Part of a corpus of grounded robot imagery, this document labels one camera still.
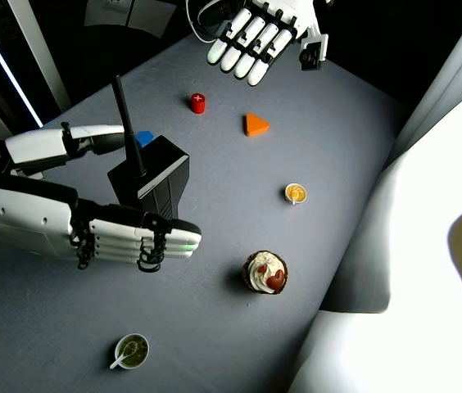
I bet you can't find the red cylinder block white cross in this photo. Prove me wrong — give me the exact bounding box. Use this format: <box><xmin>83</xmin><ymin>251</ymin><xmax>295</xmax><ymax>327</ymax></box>
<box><xmin>189</xmin><ymin>93</ymin><xmax>207</xmax><ymax>115</ymax></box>

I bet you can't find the blue hexagon block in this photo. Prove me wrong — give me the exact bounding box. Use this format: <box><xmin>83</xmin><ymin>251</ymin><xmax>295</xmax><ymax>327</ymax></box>
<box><xmin>135</xmin><ymin>130</ymin><xmax>156</xmax><ymax>149</ymax></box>

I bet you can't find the toy cupcake with red heart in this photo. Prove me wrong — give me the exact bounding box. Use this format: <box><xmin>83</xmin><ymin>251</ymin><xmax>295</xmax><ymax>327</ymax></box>
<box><xmin>242</xmin><ymin>250</ymin><xmax>289</xmax><ymax>296</ymax></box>

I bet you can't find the black toy phone with antenna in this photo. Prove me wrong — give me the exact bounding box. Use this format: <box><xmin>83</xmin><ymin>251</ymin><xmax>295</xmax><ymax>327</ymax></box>
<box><xmin>106</xmin><ymin>75</ymin><xmax>191</xmax><ymax>225</ymax></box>

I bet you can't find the bright light strip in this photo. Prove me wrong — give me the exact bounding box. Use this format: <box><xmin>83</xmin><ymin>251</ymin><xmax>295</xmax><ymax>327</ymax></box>
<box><xmin>0</xmin><ymin>0</ymin><xmax>45</xmax><ymax>129</ymax></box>

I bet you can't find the black wrist camera white bracket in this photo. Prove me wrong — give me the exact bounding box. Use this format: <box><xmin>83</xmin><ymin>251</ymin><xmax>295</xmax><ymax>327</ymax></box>
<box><xmin>298</xmin><ymin>34</ymin><xmax>330</xmax><ymax>72</ymax></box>

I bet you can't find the white fabric backdrop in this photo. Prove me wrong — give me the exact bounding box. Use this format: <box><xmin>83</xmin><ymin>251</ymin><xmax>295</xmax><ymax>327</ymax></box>
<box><xmin>288</xmin><ymin>0</ymin><xmax>462</xmax><ymax>393</ymax></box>

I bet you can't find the grey table cloth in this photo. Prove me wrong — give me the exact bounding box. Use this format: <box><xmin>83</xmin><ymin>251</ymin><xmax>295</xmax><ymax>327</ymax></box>
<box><xmin>0</xmin><ymin>30</ymin><xmax>410</xmax><ymax>393</ymax></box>

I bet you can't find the orange triangle block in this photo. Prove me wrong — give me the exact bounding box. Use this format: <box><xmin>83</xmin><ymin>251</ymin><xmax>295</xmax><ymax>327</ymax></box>
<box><xmin>242</xmin><ymin>112</ymin><xmax>271</xmax><ymax>138</ymax></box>

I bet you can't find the toy green soup bowl with spoon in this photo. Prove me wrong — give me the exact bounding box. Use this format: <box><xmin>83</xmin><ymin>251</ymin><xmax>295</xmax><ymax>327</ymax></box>
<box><xmin>109</xmin><ymin>332</ymin><xmax>151</xmax><ymax>371</ymax></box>

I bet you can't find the white post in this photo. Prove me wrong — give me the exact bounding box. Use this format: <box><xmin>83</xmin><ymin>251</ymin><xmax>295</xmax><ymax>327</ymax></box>
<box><xmin>7</xmin><ymin>0</ymin><xmax>72</xmax><ymax>112</ymax></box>

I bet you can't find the white cable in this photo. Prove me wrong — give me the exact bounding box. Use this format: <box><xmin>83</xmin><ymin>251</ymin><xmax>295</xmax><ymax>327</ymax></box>
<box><xmin>185</xmin><ymin>0</ymin><xmax>215</xmax><ymax>44</ymax></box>

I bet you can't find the small toy coffee cup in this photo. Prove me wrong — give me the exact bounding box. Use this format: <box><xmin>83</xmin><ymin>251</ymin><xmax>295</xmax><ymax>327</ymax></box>
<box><xmin>284</xmin><ymin>183</ymin><xmax>309</xmax><ymax>206</ymax></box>

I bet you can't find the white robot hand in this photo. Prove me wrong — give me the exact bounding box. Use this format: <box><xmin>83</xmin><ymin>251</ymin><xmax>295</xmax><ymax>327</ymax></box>
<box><xmin>0</xmin><ymin>122</ymin><xmax>202</xmax><ymax>273</ymax></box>
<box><xmin>196</xmin><ymin>0</ymin><xmax>321</xmax><ymax>87</ymax></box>

